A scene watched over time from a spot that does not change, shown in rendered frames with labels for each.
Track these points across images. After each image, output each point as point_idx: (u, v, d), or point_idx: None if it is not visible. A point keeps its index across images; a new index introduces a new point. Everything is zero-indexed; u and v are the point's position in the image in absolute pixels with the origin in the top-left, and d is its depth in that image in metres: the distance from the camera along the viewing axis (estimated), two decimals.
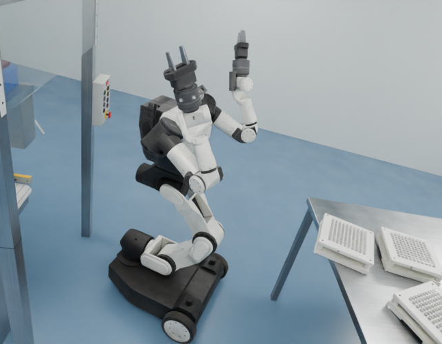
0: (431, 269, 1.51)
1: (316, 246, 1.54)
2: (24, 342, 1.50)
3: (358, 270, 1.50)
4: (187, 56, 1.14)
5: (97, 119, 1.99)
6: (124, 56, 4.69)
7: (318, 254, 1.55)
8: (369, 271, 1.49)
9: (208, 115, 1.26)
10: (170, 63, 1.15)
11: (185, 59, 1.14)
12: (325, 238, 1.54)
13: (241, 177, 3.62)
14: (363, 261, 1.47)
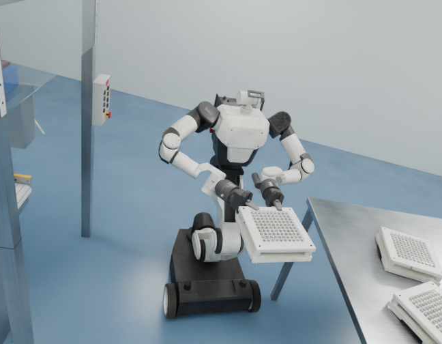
0: (431, 269, 1.51)
1: (239, 213, 1.43)
2: (24, 342, 1.50)
3: (249, 253, 1.28)
4: None
5: (97, 119, 1.99)
6: (124, 56, 4.69)
7: (236, 222, 1.43)
8: (254, 258, 1.24)
9: (205, 191, 1.53)
10: (252, 203, 1.44)
11: None
12: (248, 209, 1.40)
13: None
14: (252, 241, 1.25)
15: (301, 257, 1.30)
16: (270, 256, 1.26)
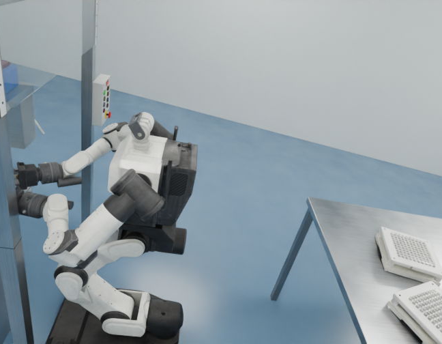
0: (431, 269, 1.51)
1: (16, 179, 1.43)
2: (24, 342, 1.50)
3: None
4: None
5: (97, 119, 1.99)
6: (124, 56, 4.69)
7: None
8: None
9: None
10: (13, 174, 1.35)
11: None
12: None
13: (241, 177, 3.62)
14: None
15: None
16: None
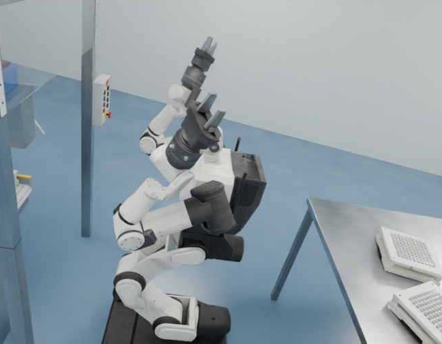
0: (431, 269, 1.51)
1: (16, 179, 1.43)
2: (24, 342, 1.50)
3: None
4: (204, 43, 1.37)
5: (97, 119, 1.99)
6: (124, 56, 4.69)
7: None
8: None
9: (171, 87, 1.42)
10: (213, 52, 1.42)
11: (203, 45, 1.38)
12: None
13: None
14: None
15: None
16: None
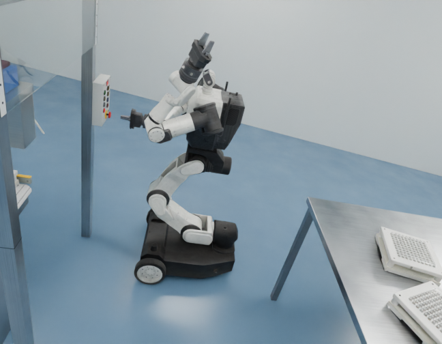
0: (431, 269, 1.51)
1: (16, 179, 1.43)
2: (24, 342, 1.50)
3: None
4: None
5: (97, 119, 1.99)
6: (124, 56, 4.69)
7: None
8: None
9: None
10: (127, 119, 2.07)
11: (127, 117, 2.10)
12: None
13: (241, 177, 3.62)
14: None
15: None
16: None
